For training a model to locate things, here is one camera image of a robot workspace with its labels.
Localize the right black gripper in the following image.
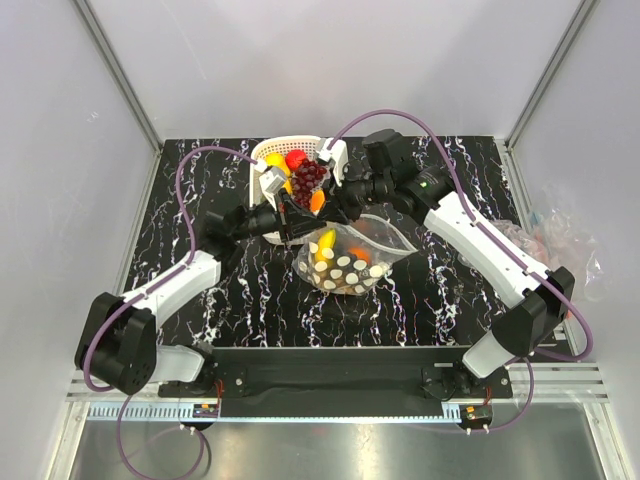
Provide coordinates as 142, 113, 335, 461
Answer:
316, 163, 392, 227

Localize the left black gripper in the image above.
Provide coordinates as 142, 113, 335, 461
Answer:
232, 189, 326, 246

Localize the yellow banana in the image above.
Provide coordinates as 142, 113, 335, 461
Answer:
314, 229, 337, 262

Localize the purple red grape bunch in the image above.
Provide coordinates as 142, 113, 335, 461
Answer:
291, 159, 327, 209

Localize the clear dotted zip bag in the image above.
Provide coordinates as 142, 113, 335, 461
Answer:
293, 214, 417, 294

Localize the orange fruit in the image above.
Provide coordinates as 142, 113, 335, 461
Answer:
348, 247, 370, 262

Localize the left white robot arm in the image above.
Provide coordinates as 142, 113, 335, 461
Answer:
75, 191, 325, 396

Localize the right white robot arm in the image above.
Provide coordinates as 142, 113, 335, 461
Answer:
315, 129, 575, 397

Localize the pile of spare zip bags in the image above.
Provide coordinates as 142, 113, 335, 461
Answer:
491, 183, 608, 302

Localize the orange yellow mango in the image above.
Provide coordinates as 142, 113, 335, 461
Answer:
309, 190, 326, 214

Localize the red strawberry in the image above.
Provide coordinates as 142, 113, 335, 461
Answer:
285, 149, 308, 171

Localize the upper yellow lemon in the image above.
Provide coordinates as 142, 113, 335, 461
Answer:
264, 152, 287, 170

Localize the white plastic basket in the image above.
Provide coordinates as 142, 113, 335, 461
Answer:
248, 133, 334, 246

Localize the left connector block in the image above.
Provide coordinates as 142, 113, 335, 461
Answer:
193, 403, 219, 419

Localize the connector block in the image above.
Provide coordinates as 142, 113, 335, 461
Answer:
463, 405, 493, 423
193, 403, 219, 419

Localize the right connector block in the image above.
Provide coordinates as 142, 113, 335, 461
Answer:
463, 405, 493, 423

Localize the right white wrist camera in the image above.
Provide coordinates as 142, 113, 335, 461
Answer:
315, 138, 348, 186

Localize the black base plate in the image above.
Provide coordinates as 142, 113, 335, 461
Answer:
159, 346, 513, 421

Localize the aluminium frame rail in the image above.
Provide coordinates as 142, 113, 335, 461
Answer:
64, 362, 610, 406

